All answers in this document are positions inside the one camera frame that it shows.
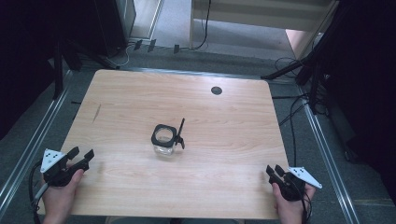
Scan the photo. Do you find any black tripod stand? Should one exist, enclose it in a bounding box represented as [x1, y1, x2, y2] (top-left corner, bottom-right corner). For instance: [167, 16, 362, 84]
[50, 38, 121, 101]
[261, 6, 347, 117]

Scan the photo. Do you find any dark cabinet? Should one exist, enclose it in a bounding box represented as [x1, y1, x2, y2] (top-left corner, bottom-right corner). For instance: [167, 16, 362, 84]
[92, 0, 138, 59]

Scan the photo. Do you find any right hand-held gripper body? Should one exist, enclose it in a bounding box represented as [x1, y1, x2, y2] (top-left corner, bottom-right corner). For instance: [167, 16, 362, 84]
[270, 166, 323, 203]

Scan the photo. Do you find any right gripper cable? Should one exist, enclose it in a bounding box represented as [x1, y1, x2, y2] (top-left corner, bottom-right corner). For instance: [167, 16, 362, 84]
[298, 183, 313, 224]

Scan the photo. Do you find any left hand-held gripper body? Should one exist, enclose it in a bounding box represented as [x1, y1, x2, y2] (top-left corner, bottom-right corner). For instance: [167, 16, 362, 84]
[39, 147, 91, 188]

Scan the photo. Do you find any glass jar with black lid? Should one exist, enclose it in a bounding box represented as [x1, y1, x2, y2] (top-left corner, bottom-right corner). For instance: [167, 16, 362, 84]
[150, 118, 187, 157]

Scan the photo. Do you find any black hanging cable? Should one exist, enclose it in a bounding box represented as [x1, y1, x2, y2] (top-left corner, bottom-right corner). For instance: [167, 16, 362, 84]
[189, 0, 213, 51]

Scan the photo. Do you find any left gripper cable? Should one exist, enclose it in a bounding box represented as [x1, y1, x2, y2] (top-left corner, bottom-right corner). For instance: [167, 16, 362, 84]
[28, 160, 50, 224]

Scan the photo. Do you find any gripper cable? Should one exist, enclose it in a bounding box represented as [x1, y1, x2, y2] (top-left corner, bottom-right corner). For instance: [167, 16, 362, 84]
[28, 160, 50, 224]
[298, 183, 313, 224]

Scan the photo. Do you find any white floor cable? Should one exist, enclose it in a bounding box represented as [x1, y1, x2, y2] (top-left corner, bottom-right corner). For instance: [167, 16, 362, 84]
[105, 43, 135, 68]

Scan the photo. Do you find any person's right hand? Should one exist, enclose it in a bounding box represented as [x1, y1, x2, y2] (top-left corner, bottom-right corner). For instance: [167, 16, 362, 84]
[271, 182, 317, 224]

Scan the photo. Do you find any black floor cable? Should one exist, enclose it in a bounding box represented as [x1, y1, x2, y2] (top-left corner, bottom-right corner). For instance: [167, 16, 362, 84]
[272, 92, 311, 168]

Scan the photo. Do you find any metal floor rail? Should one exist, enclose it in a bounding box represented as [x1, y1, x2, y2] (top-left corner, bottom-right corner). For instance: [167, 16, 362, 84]
[297, 85, 362, 224]
[0, 70, 74, 217]
[120, 66, 270, 80]

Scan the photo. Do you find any person's left hand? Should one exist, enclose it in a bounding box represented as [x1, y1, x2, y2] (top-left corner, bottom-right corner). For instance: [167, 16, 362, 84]
[41, 168, 85, 224]

